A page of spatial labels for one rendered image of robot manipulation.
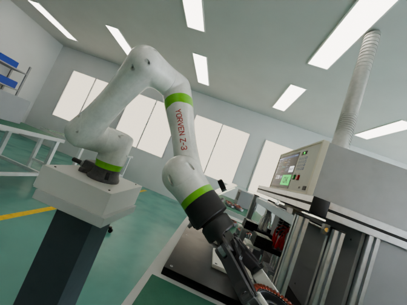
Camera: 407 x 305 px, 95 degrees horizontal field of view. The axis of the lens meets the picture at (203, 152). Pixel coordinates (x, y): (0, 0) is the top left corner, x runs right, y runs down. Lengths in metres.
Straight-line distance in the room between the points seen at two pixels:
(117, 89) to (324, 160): 0.76
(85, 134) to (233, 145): 4.96
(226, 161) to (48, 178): 4.87
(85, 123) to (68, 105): 6.75
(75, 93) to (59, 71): 1.01
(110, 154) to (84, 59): 7.14
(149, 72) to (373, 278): 0.88
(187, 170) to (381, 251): 0.56
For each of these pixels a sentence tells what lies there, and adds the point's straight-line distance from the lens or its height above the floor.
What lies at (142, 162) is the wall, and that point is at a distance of 5.94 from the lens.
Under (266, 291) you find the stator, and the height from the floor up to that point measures 0.87.
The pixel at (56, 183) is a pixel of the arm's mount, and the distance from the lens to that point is 1.00.
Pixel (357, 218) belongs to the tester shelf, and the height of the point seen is 1.10.
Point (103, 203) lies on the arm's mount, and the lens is 0.88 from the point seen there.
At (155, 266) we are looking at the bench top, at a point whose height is 0.75.
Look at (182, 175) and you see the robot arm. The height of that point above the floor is 1.04.
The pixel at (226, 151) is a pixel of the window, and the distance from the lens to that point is 5.54.
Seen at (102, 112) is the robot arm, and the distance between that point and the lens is 0.82.
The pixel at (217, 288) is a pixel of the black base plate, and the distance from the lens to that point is 0.66.
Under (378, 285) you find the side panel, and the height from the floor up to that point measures 0.96.
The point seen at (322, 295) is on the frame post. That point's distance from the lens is 0.70.
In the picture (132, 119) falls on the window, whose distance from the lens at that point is 6.32.
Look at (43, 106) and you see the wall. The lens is 8.17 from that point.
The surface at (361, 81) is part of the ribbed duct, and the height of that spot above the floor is 2.61.
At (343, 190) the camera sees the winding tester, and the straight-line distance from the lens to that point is 0.78.
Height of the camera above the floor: 1.06
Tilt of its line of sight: 6 degrees up
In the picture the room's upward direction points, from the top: 22 degrees clockwise
